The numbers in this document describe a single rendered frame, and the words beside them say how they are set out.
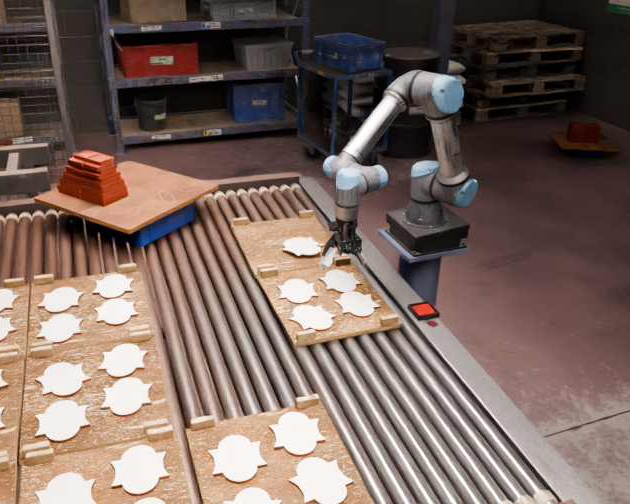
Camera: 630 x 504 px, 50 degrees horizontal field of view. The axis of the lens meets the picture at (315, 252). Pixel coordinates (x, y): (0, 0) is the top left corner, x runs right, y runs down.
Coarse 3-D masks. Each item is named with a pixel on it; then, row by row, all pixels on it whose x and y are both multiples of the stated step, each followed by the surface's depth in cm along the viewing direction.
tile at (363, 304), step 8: (344, 296) 219; (352, 296) 219; (360, 296) 219; (368, 296) 219; (344, 304) 214; (352, 304) 214; (360, 304) 214; (368, 304) 215; (376, 304) 215; (344, 312) 210; (352, 312) 210; (360, 312) 210; (368, 312) 210
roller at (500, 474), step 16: (288, 192) 300; (304, 208) 286; (400, 336) 204; (400, 352) 200; (416, 352) 197; (416, 368) 192; (432, 384) 184; (448, 400) 178; (448, 416) 176; (464, 416) 173; (464, 432) 169; (480, 448) 163; (496, 464) 159; (496, 480) 156; (512, 480) 154; (512, 496) 151; (528, 496) 150
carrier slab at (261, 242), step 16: (256, 224) 266; (272, 224) 267; (288, 224) 267; (304, 224) 267; (320, 224) 268; (240, 240) 254; (256, 240) 254; (272, 240) 254; (320, 240) 255; (256, 256) 243; (272, 256) 243; (288, 256) 244; (304, 256) 244; (320, 256) 244; (256, 272) 233
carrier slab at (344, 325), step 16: (288, 272) 233; (304, 272) 234; (320, 272) 234; (352, 272) 234; (272, 288) 224; (320, 288) 224; (368, 288) 225; (272, 304) 215; (288, 304) 215; (304, 304) 215; (320, 304) 216; (336, 304) 216; (384, 304) 216; (288, 320) 207; (336, 320) 208; (352, 320) 208; (368, 320) 208; (288, 336) 201; (320, 336) 200; (336, 336) 201; (352, 336) 203
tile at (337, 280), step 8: (328, 272) 232; (336, 272) 232; (344, 272) 232; (320, 280) 229; (328, 280) 227; (336, 280) 228; (344, 280) 228; (352, 280) 228; (328, 288) 223; (336, 288) 223; (344, 288) 223; (352, 288) 223
